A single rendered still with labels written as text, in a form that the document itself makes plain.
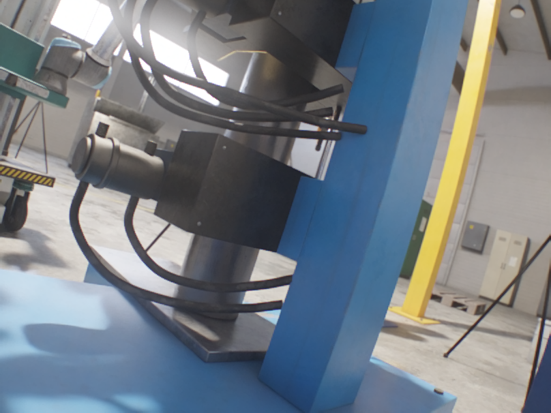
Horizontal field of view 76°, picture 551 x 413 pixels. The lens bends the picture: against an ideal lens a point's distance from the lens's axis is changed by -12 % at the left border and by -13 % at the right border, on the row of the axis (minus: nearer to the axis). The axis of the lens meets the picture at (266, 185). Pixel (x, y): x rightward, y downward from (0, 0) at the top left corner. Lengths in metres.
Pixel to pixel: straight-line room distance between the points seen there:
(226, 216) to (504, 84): 12.69
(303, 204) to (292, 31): 0.39
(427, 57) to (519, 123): 11.73
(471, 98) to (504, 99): 9.21
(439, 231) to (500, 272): 7.60
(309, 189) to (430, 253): 2.71
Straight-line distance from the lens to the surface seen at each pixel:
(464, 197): 12.20
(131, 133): 9.14
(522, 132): 12.49
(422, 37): 0.91
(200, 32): 1.15
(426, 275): 3.54
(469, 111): 3.80
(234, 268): 1.15
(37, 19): 2.29
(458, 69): 11.59
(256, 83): 1.19
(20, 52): 2.20
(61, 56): 2.14
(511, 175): 12.13
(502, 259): 11.10
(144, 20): 0.95
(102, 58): 2.18
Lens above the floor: 0.49
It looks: 4 degrees up
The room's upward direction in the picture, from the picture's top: 18 degrees clockwise
